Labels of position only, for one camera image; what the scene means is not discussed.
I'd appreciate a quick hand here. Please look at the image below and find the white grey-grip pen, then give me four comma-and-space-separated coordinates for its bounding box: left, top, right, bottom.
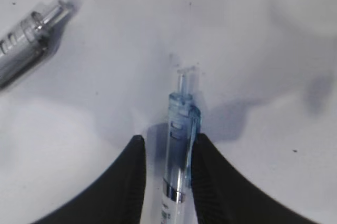
1, 0, 74, 89

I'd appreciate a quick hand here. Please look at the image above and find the light blue pen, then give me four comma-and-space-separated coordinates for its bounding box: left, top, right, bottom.
160, 67, 201, 223

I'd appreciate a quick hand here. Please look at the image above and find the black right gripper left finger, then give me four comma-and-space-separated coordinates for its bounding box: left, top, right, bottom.
37, 135, 145, 223

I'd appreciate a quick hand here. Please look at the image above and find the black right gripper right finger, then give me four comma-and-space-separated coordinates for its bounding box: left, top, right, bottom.
191, 134, 311, 223

